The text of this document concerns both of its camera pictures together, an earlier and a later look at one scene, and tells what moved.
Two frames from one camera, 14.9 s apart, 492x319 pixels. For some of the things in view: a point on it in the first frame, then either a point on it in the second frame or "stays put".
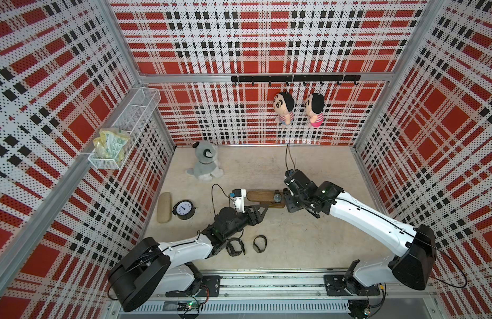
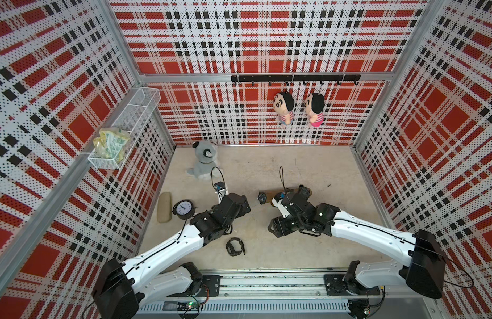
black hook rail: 297,78 stays put
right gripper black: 290,206 to 279,227
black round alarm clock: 183,209 stays put
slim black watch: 260,243 to 262,197
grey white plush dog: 207,167 stays put
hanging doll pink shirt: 314,107 stays put
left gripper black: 257,218 to 246,207
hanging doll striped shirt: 283,104 stays put
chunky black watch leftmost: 230,248 stays put
